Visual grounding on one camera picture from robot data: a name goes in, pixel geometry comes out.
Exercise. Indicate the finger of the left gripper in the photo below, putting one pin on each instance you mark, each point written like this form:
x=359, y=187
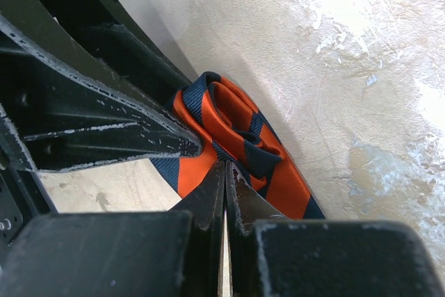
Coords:
x=63, y=110
x=107, y=31

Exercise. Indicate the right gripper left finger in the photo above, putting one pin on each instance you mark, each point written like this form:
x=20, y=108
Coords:
x=168, y=253

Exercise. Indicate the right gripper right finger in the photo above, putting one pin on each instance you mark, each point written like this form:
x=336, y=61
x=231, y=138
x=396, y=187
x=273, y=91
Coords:
x=273, y=255

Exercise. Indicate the orange navy striped tie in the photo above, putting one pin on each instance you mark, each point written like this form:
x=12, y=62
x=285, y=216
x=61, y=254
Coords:
x=232, y=128

